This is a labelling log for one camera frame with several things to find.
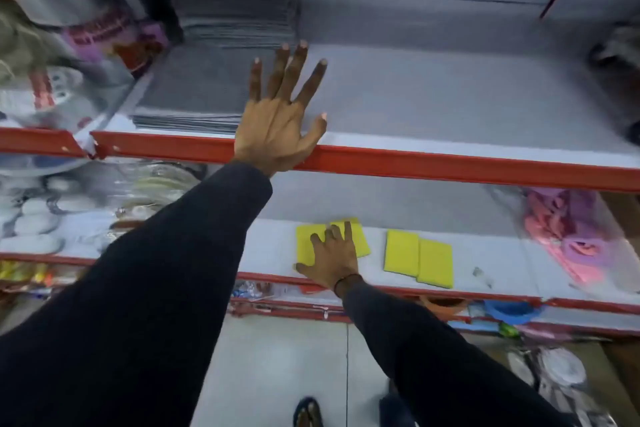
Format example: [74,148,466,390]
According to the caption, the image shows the person's left hand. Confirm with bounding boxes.
[233,40,329,177]

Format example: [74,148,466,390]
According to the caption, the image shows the person's right hand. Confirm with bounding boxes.
[294,222,362,291]

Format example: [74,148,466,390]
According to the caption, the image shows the yellow sponge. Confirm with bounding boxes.
[383,230,421,278]
[416,239,455,290]
[295,224,332,268]
[331,218,372,259]

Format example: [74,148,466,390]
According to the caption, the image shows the person's left forearm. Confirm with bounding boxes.
[0,160,274,427]

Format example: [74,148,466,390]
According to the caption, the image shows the person's right forearm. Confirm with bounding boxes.
[342,282,576,427]

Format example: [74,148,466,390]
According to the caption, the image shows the stack of grey mats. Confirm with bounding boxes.
[131,40,302,135]

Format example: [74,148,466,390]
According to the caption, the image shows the tall pile of grey mats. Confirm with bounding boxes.
[162,0,303,48]

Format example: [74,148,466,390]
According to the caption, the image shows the orange plastic item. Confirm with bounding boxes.
[419,295,470,318]

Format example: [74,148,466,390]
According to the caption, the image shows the red and white shelf rack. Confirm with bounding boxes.
[0,39,640,340]

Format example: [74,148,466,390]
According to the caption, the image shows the person's left foot in sandal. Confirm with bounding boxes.
[292,396,325,427]

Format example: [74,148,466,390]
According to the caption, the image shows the clear plastic packed plates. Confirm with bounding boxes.
[112,160,208,227]

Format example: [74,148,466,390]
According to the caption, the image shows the plastic wrapped colourful packets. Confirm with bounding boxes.
[0,0,173,134]

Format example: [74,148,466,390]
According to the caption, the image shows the bag of pink items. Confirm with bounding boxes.
[520,185,633,290]

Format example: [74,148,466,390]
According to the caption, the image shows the pile of white packed items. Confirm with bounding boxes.
[0,174,118,258]

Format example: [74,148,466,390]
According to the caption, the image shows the packed white plates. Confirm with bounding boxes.
[504,346,618,427]

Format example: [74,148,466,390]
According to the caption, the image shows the dark blurred object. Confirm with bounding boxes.
[586,22,640,73]

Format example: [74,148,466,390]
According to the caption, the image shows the blue plastic ring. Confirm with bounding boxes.
[481,299,545,326]

